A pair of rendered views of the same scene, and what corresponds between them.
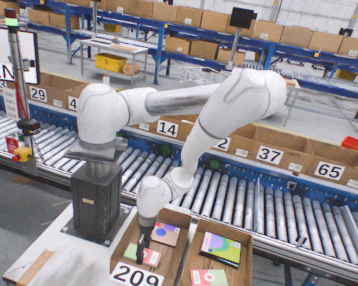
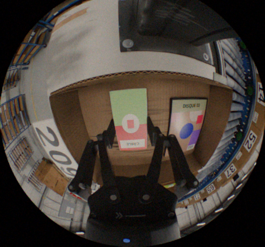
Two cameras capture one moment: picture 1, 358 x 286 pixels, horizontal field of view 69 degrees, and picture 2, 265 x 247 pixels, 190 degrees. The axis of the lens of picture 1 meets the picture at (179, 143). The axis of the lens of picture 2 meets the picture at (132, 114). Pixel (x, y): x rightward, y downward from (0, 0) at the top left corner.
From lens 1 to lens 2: 122 cm
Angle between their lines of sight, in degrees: 68
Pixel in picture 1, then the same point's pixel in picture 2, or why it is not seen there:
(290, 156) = (224, 180)
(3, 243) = not seen: hidden behind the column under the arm
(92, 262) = (83, 51)
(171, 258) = (145, 157)
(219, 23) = not seen: outside the picture
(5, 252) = not seen: hidden behind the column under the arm
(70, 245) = (100, 14)
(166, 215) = (211, 130)
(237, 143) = (244, 155)
